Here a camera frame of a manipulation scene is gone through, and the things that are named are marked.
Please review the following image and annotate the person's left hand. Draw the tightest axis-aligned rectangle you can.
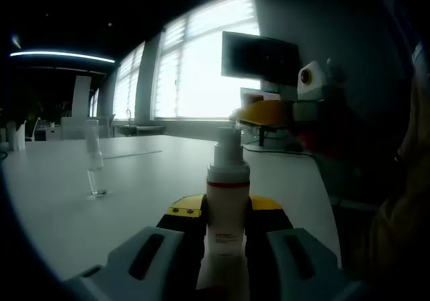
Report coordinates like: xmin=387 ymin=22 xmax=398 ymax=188
xmin=197 ymin=284 xmax=250 ymax=301

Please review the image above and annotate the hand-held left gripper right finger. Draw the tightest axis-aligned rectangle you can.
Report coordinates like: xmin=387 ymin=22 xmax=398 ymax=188
xmin=247 ymin=195 xmax=367 ymax=301

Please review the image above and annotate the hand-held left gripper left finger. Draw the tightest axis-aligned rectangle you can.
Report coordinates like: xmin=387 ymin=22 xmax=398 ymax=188
xmin=62 ymin=194 xmax=208 ymax=301

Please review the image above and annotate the clear pump bottle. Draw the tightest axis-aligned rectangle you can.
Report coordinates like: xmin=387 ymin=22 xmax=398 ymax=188
xmin=85 ymin=119 xmax=110 ymax=200

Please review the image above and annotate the white pump bottle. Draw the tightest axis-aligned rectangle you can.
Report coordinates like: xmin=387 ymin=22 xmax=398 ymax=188
xmin=196 ymin=126 xmax=251 ymax=290

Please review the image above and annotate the ceiling light strip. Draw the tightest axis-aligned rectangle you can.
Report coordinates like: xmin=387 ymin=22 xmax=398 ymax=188
xmin=9 ymin=50 xmax=116 ymax=63

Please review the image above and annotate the person's right hand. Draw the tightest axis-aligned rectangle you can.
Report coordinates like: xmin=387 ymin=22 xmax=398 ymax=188
xmin=287 ymin=112 xmax=357 ymax=161

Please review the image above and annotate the window side counter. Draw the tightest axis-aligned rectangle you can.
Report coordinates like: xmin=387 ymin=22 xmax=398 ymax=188
xmin=114 ymin=109 xmax=165 ymax=137

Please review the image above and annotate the dark monitor screen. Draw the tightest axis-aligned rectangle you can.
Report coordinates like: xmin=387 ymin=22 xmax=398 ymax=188
xmin=220 ymin=31 xmax=300 ymax=84

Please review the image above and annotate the person in beige shirt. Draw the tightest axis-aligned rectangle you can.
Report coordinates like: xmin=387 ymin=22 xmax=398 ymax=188
xmin=365 ymin=38 xmax=430 ymax=282

